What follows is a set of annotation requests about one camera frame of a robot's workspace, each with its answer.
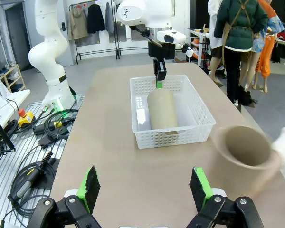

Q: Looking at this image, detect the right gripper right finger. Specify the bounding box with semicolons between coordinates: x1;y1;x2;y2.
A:
186;167;264;228

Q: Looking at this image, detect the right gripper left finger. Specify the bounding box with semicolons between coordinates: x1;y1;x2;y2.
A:
28;165;103;228

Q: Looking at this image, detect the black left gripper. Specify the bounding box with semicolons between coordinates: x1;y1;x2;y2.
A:
148;40;176;89

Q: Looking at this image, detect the beige plastic cup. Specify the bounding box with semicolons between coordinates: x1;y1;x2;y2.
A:
213;125;283;199
146;88;179;131

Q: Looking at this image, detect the white perforated plastic basket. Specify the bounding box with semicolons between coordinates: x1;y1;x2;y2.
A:
129;74;217;150

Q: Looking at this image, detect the person's left hand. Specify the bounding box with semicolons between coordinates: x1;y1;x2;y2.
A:
268;144;285;178

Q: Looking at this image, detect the white shelf with orange items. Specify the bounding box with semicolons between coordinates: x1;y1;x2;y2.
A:
188;28;211;68

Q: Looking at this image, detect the black yellow enabling pendant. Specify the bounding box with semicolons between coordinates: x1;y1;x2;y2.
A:
8;151;60;202

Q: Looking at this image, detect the black clothes rack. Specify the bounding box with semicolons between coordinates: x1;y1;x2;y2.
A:
68;1;121;65

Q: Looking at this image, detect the grey hanging garment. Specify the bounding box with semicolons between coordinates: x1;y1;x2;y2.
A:
104;2;115;34

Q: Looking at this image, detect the black hanging coat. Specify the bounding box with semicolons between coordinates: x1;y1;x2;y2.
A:
86;4;106;34

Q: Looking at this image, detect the black bag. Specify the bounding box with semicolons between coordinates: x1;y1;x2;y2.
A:
238;85;258;107

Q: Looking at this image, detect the beige hanging jacket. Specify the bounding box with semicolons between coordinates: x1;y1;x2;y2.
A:
68;7;89;41

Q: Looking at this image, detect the person in green puffer jacket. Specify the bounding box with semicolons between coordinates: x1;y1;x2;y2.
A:
213;0;269;103

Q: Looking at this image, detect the yellow emergency stop button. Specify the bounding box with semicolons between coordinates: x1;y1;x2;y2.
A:
17;108;36;128

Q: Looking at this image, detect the black monitor stand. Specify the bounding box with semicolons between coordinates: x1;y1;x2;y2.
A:
0;109;16;152

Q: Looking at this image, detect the mannequin in orange clothes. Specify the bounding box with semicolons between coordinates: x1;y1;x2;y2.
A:
238;0;285;94

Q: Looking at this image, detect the white side table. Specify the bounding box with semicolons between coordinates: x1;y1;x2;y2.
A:
0;89;31;148

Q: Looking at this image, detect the wooden shoe shelf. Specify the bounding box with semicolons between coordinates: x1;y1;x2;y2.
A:
0;63;27;97

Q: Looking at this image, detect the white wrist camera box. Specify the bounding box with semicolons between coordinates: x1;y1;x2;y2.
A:
156;30;187;45

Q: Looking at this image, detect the black pendant cable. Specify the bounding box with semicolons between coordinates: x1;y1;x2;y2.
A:
1;194;53;228

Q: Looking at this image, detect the black coiled cable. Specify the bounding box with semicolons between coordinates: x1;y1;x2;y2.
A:
43;113;75;141

